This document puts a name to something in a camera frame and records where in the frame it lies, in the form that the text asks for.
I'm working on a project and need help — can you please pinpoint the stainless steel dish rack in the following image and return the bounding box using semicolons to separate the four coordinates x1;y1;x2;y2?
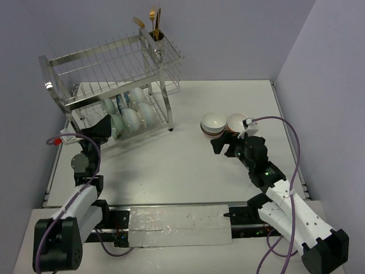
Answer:
39;32;182;147

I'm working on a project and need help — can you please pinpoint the gold fork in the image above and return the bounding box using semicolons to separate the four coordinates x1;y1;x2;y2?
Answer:
149;5;156;38

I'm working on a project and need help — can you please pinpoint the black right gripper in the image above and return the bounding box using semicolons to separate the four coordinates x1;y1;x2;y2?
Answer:
210;130;254;171

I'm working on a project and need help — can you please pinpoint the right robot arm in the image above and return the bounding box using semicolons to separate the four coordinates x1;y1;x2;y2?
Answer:
210;131;349;273

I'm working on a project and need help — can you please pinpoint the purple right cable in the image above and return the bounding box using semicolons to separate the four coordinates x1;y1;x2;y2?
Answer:
250;115;302;274

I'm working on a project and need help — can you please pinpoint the white bowl brown pattern stack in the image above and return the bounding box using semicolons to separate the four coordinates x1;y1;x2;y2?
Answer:
200;112;227;136

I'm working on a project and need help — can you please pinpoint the mint bowl gold rim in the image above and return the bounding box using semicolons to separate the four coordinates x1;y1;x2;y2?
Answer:
111;114;127;140

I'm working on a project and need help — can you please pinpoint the taped white cover sheet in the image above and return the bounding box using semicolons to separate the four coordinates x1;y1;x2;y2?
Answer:
128;205;232;247

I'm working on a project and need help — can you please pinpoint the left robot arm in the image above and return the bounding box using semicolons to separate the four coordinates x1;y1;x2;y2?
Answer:
33;115;112;273

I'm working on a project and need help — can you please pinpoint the gold knife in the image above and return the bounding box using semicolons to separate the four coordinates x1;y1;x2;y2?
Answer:
154;8;161;41

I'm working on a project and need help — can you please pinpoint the black mounting rail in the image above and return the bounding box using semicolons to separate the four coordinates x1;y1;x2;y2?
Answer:
86;204;271;248

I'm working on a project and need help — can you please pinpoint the blue floral bowl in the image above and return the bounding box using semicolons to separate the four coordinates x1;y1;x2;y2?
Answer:
122;91;131;108

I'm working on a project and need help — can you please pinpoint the white orange bottom bowl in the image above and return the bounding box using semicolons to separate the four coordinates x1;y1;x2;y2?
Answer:
227;113;248;133

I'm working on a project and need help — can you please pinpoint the perforated steel cutlery holder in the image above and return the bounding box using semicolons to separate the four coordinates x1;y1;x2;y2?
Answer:
139;27;163;64

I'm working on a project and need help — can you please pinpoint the white bowl front stack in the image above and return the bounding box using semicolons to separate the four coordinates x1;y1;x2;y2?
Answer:
137;103;157;128

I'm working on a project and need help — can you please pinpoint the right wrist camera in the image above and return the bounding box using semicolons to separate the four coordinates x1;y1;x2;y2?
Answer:
237;118;259;139

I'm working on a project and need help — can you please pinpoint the white bowl orange stack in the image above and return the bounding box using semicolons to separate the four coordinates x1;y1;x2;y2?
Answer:
122;108;141;134

